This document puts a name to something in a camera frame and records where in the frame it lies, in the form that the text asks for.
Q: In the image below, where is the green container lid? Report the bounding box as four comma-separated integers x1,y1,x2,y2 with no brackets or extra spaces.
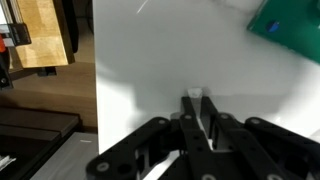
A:
247,0,320,63

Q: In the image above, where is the small white object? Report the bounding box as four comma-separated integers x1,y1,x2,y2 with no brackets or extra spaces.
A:
187,88,203,98

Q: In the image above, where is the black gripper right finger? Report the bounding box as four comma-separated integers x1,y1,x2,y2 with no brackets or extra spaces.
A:
201,97,320,180

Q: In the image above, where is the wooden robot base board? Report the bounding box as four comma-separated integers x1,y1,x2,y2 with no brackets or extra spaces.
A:
9,0,75,69

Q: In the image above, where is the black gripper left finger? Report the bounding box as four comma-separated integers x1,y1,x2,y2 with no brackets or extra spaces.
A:
86,97,214,180

